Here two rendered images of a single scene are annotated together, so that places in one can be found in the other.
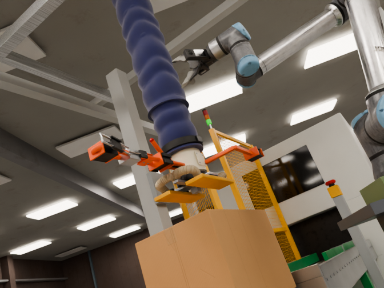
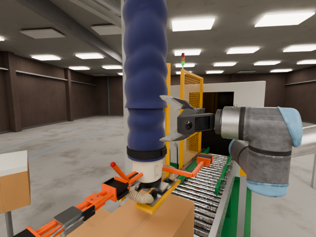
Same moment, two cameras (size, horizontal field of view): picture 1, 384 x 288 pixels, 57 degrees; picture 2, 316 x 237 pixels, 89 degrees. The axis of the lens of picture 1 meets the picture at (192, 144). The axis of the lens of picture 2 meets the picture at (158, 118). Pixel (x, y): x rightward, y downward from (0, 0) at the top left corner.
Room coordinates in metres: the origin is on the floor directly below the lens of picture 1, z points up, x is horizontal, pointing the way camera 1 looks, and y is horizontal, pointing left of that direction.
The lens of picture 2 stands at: (0.87, -0.08, 1.64)
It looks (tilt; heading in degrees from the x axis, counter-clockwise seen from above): 7 degrees down; 5
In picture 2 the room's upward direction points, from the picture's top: straight up
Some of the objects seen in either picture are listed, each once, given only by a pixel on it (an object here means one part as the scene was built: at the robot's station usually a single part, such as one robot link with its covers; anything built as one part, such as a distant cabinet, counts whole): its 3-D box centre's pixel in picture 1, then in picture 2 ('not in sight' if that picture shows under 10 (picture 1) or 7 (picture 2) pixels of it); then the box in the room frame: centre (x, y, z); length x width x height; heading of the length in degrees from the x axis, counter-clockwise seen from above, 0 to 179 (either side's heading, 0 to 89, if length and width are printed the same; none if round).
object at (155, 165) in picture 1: (160, 162); (115, 188); (1.53, 0.17, 1.25); 0.10 x 0.08 x 0.06; 65
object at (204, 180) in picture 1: (210, 179); (161, 189); (1.71, -0.03, 1.14); 0.34 x 0.10 x 0.05; 155
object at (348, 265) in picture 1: (355, 260); (229, 184); (3.00, -0.88, 0.50); 2.31 x 0.05 x 0.19; 154
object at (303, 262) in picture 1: (292, 266); (195, 160); (3.58, -0.50, 0.60); 1.60 x 0.11 x 0.09; 154
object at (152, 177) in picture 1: (159, 188); not in sight; (3.16, 0.42, 1.62); 0.20 x 0.05 x 0.30; 154
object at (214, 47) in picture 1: (216, 48); (230, 121); (1.32, -0.24, 1.58); 0.09 x 0.05 x 0.10; 154
